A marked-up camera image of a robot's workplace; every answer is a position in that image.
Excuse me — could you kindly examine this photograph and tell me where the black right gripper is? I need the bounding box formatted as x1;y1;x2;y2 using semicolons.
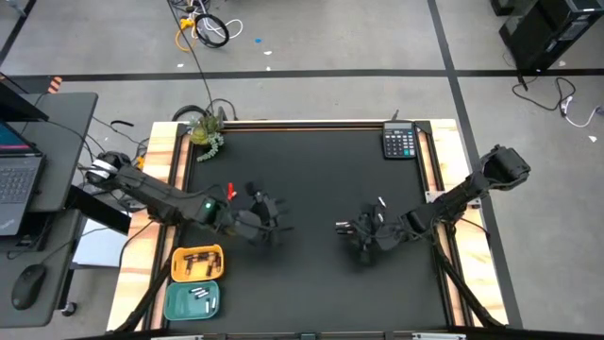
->
350;201;414;266

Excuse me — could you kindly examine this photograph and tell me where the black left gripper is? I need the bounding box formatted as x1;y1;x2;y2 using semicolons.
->
244;180;295;245

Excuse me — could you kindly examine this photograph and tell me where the black desk calculator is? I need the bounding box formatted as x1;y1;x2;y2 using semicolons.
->
381;119;418;160

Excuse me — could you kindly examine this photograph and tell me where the green succulent plant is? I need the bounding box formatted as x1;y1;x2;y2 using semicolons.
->
189;112;225;162

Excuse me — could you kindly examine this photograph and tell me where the orange plastic tray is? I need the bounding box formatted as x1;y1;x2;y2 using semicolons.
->
170;244;226;283

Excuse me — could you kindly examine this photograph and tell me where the light wooden table board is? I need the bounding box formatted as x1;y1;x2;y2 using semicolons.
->
106;120;193;332
417;117;510;328

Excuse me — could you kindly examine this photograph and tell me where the teal plastic tray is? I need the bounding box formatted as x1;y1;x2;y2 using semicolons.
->
162;280;221;321

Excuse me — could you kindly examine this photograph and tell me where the white sheet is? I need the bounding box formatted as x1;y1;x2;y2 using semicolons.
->
73;219;129;269

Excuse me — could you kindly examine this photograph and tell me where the black side desk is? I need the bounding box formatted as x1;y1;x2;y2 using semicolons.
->
0;92;99;329

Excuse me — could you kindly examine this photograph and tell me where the black computer mouse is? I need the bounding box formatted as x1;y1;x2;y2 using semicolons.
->
10;263;49;312

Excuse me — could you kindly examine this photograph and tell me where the black laptop computer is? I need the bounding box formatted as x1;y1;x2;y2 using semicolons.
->
0;120;47;237

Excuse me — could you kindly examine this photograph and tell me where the black computer tower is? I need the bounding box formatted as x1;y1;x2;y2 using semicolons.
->
498;0;604;73

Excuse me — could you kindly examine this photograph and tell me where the black monitor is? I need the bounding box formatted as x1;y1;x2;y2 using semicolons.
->
0;73;50;123

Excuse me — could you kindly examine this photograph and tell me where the looped black cable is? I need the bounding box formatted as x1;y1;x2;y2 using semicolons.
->
170;97;240;123

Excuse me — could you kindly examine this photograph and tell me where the long black floor cable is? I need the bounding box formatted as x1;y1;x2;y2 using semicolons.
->
165;0;216;117

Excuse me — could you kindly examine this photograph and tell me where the coiled black cable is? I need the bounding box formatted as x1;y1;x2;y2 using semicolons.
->
193;12;231;49

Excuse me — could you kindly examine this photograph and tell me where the yellow cable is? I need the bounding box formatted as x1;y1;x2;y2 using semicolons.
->
175;17;197;53

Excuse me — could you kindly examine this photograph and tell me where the white charger cable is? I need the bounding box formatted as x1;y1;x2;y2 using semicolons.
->
560;95;604;129

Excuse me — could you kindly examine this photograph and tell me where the tangled black floor cable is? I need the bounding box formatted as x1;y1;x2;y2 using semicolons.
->
512;70;578;113

